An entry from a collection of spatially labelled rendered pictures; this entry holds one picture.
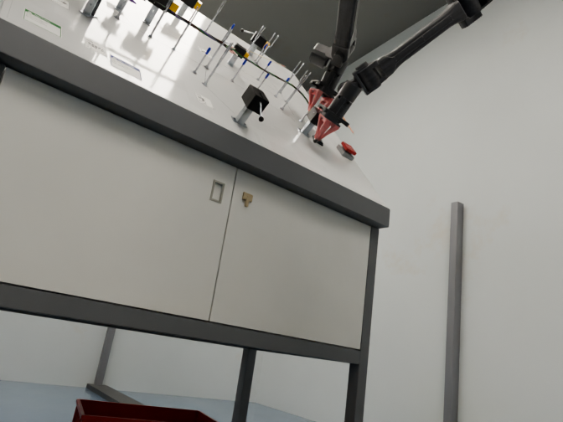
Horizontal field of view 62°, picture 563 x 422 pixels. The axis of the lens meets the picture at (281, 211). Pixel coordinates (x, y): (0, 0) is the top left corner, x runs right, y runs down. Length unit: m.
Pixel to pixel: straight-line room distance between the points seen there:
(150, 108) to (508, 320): 1.82
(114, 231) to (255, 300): 0.40
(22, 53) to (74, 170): 0.23
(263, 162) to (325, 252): 0.35
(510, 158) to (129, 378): 2.62
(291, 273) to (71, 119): 0.67
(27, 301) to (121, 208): 0.26
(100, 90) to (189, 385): 2.74
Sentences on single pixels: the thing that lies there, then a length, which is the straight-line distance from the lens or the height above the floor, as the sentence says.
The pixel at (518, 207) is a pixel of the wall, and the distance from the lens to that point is 2.47.
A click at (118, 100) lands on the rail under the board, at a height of 0.81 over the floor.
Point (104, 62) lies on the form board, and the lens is 1.13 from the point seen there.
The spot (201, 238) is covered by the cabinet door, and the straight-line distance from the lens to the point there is 1.14.
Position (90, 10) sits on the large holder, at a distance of 1.33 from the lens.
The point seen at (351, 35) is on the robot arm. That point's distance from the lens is 1.57.
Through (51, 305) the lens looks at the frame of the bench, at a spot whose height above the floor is 0.38.
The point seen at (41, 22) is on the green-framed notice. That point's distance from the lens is 1.15.
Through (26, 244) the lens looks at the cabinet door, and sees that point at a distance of 1.00.
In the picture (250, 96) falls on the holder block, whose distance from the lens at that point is 1.25.
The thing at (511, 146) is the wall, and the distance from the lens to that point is 2.61.
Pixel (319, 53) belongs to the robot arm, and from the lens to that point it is 1.66.
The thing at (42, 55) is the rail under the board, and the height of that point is 0.83.
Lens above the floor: 0.35
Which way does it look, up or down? 17 degrees up
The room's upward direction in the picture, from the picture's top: 9 degrees clockwise
